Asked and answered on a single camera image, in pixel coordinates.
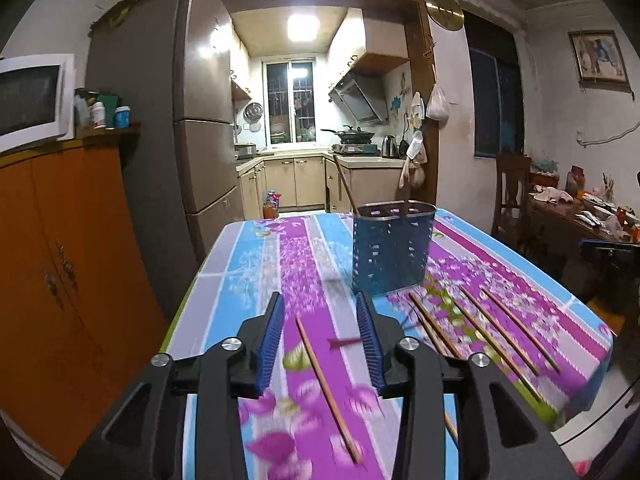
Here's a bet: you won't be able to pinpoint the white microwave oven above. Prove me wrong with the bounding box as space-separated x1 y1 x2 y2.
0 54 76 156

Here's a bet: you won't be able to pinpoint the pink cloth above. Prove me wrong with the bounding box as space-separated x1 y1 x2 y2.
532 186 576 204

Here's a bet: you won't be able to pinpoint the floral striped tablecloth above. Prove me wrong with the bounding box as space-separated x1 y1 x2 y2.
160 210 616 480

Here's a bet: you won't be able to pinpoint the black wok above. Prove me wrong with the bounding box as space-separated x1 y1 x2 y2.
320 126 376 145

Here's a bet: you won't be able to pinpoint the white wall cable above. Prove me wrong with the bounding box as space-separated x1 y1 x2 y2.
576 127 640 148

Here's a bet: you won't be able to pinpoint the ceiling light panel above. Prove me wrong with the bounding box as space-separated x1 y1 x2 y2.
287 11 321 42

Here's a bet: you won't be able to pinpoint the beige kitchen base cabinets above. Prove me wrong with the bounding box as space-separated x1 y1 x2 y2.
236 155 406 221

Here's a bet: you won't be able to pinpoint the dark room window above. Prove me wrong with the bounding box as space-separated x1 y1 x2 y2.
462 10 526 158

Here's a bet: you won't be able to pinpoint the metal range hood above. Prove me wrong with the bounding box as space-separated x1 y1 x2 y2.
328 71 388 125

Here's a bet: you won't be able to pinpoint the gas stove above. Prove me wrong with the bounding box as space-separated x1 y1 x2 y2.
331 143 379 156

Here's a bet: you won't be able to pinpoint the framed wall picture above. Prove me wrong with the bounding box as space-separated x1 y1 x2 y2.
568 30 630 86

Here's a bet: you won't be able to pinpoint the grey refrigerator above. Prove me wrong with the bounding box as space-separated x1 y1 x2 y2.
86 0 241 306

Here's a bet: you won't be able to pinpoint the wooden chair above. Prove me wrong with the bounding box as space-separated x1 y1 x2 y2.
492 154 533 256

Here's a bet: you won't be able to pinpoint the orange wooden cabinet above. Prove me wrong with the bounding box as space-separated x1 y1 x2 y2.
0 122 168 468

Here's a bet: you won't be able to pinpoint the flower wall sticker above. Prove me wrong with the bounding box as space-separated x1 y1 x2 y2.
390 72 411 116

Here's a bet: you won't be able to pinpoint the barred kitchen window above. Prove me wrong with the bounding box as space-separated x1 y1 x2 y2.
265 60 315 146

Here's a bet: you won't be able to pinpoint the cluttered wooden side table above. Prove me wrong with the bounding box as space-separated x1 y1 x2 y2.
527 187 640 281

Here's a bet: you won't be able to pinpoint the white hanging plastic bag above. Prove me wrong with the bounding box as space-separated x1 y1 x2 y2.
425 82 449 122

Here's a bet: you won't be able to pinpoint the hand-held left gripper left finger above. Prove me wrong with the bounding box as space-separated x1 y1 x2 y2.
62 291 286 480

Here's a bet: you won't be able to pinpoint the glass jar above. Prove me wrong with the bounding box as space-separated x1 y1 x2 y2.
566 166 587 196

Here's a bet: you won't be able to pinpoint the blue perforated utensil holder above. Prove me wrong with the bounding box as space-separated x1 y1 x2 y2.
351 200 437 297

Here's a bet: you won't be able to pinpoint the hanging cloth bags bundle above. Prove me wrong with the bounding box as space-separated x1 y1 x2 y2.
398 92 428 191

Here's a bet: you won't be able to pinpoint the green container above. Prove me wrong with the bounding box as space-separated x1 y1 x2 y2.
97 94 122 128

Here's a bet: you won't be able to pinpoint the kitchen wall cabinet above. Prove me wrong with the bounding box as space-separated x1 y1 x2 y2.
327 7 411 73

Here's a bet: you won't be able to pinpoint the gold round wall clock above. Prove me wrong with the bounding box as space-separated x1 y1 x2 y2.
425 0 466 31

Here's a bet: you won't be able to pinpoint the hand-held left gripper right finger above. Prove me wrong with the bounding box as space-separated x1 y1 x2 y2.
355 291 581 480

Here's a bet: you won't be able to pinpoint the green leafy decoration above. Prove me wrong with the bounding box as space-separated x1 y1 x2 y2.
90 0 193 31

